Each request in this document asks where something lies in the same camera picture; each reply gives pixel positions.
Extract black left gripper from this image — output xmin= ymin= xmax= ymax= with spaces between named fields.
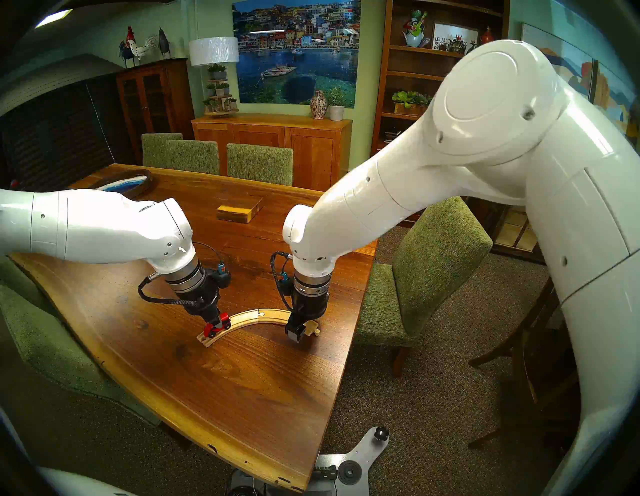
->
xmin=182 ymin=280 xmax=224 ymax=328

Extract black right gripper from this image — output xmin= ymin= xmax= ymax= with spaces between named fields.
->
xmin=285 ymin=292 xmax=331 ymax=344

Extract red toy train car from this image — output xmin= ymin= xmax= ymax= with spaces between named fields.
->
xmin=201 ymin=312 xmax=233 ymax=339

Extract curved wooden track piece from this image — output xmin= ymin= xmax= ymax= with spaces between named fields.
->
xmin=257 ymin=308 xmax=321 ymax=337
xmin=196 ymin=308 xmax=263 ymax=348

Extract rectangular wooden block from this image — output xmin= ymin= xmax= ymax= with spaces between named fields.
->
xmin=216 ymin=196 xmax=264 ymax=224

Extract green upholstered dining chair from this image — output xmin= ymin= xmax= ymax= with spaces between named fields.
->
xmin=352 ymin=196 xmax=493 ymax=378
xmin=166 ymin=139 xmax=221 ymax=176
xmin=141 ymin=132 xmax=183 ymax=168
xmin=226 ymin=143 xmax=294 ymax=187
xmin=0 ymin=257 xmax=193 ymax=451

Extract dark bowl blue inside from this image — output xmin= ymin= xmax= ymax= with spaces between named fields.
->
xmin=89 ymin=168 xmax=153 ymax=200

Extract light wooden sideboard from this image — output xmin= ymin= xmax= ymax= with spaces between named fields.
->
xmin=191 ymin=113 xmax=353 ymax=192

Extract green plant white pot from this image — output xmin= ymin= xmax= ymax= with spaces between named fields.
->
xmin=326 ymin=87 xmax=347 ymax=122

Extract dark wooden glass cabinet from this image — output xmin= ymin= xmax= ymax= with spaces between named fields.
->
xmin=116 ymin=58 xmax=196 ymax=163

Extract tiered stand with plants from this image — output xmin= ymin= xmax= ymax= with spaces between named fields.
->
xmin=202 ymin=62 xmax=239 ymax=118

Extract dark wooden chair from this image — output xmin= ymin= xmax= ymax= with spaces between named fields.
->
xmin=467 ymin=277 xmax=581 ymax=448

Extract wooden framed glass door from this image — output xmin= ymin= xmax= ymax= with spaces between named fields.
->
xmin=492 ymin=202 xmax=546 ymax=263

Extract dark window blind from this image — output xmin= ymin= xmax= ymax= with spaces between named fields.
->
xmin=0 ymin=54 xmax=133 ymax=193

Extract succulents in wooden planter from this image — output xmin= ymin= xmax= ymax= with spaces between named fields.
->
xmin=391 ymin=90 xmax=433 ymax=116

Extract white drum lamp shade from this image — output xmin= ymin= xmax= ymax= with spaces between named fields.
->
xmin=188 ymin=36 xmax=240 ymax=67

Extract brown wooden bookshelf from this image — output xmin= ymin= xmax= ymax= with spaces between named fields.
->
xmin=370 ymin=0 xmax=511 ymax=156

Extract white rooster figurine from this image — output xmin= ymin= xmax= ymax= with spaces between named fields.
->
xmin=125 ymin=26 xmax=160 ymax=63

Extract colourful bird figurine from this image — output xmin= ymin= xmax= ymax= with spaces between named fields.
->
xmin=403 ymin=10 xmax=428 ymax=48

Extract framed white text sign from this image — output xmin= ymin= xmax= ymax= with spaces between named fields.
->
xmin=431 ymin=21 xmax=480 ymax=53

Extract ceiling light panel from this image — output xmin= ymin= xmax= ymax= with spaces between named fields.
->
xmin=35 ymin=9 xmax=73 ymax=29

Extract black braided left wrist cable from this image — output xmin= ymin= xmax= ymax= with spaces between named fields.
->
xmin=137 ymin=242 xmax=227 ymax=307

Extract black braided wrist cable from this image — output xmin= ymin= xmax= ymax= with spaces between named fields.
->
xmin=270 ymin=251 xmax=296 ymax=313
xmin=137 ymin=242 xmax=227 ymax=307

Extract black braided right wrist cable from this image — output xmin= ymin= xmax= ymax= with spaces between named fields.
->
xmin=270 ymin=251 xmax=296 ymax=313

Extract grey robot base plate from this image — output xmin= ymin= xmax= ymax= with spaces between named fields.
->
xmin=312 ymin=426 xmax=390 ymax=496

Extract harbour town wall painting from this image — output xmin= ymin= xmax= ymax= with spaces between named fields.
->
xmin=232 ymin=0 xmax=362 ymax=109

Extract abstract landscape wall art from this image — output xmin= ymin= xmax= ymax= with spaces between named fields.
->
xmin=590 ymin=60 xmax=640 ymax=141
xmin=520 ymin=22 xmax=596 ymax=101

